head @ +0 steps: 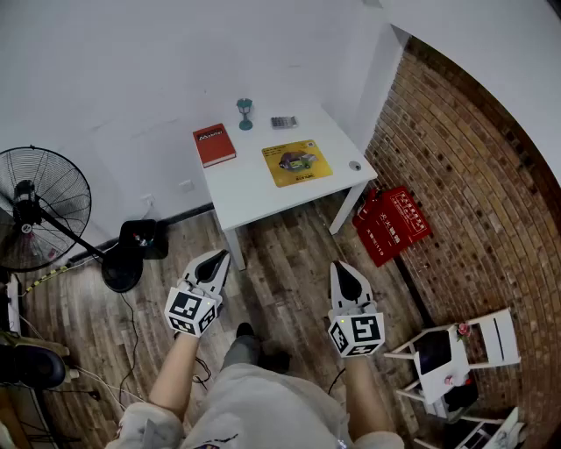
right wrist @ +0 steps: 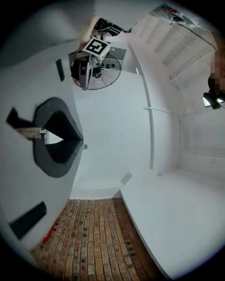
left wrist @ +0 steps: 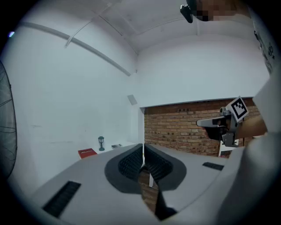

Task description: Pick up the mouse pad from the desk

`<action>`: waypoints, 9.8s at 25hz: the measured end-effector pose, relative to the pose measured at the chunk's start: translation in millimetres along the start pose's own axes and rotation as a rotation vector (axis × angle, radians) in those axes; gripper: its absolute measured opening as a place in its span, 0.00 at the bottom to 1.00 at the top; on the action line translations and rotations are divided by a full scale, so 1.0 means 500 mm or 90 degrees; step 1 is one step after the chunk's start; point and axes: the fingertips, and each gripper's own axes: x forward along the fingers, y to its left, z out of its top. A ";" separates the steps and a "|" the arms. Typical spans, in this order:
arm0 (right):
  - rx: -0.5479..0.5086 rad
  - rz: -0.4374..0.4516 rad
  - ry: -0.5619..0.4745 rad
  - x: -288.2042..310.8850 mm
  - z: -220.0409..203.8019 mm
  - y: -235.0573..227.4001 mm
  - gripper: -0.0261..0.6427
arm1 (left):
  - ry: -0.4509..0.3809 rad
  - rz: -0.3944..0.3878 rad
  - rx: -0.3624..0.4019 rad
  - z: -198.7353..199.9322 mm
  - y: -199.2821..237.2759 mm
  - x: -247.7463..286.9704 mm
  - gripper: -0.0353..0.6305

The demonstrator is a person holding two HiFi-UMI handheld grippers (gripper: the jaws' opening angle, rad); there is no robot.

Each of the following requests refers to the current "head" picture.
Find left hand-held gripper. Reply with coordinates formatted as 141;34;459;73
164;250;231;339

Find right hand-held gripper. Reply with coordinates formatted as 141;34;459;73
327;260;386;359

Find person's right forearm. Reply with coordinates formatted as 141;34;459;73
344;353;396;440

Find person's left forearm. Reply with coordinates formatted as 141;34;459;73
148;331;201;418

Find black bin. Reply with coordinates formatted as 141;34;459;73
117;218;170;261

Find red fire equipment box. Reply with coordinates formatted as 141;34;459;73
352;185;433;268

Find white table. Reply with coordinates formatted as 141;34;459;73
192;104;379;272

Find person's grey trouser leg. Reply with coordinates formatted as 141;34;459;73
221;335;265;372

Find red hardcover book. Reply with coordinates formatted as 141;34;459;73
192;123;238;169

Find person's white shirt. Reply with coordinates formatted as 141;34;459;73
104;362;405;449

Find white chair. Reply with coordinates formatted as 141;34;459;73
383;306;522;417

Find small green lantern lamp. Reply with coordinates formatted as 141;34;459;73
236;97;254;132

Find black standing fan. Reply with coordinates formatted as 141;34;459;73
0;146;145;294

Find white power strip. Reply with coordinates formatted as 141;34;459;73
5;273;22;335

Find dark blue stool seat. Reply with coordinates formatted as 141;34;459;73
0;341;67;389

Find black floor cable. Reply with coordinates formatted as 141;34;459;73
117;291;142;405

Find yellow black striped cable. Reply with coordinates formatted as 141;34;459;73
24;264;70;296

